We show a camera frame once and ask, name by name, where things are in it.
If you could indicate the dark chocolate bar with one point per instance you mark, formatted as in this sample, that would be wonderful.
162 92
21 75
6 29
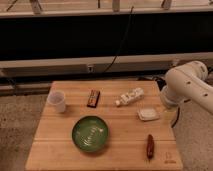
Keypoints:
93 98

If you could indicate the white plastic bottle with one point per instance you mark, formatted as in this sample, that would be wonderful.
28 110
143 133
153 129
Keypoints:
129 97

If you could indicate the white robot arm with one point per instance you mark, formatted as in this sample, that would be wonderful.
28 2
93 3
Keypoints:
187 81

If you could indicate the translucent plastic cup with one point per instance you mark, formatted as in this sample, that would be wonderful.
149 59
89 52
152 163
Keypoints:
57 100

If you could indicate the green ceramic bowl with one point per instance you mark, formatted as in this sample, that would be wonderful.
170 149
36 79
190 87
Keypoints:
90 134

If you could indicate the small white dish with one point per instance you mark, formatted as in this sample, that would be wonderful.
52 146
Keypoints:
148 114

